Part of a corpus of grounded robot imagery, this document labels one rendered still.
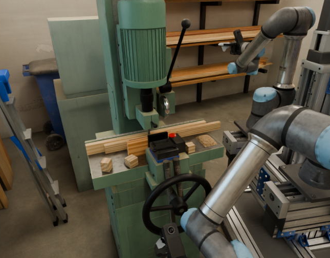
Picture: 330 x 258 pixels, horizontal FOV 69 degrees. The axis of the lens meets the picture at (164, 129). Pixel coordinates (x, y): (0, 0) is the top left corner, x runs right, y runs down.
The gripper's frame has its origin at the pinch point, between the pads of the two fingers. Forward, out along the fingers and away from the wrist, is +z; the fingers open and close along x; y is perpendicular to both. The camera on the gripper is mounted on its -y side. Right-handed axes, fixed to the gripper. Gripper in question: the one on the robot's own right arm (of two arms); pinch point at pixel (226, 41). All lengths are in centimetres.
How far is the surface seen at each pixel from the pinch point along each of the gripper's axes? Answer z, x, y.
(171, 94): -45, -68, 7
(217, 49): 179, 113, 58
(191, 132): -61, -66, 23
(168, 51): -43, -65, -14
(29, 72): 116, -147, 11
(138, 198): -75, -103, 37
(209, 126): -61, -56, 23
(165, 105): -51, -74, 9
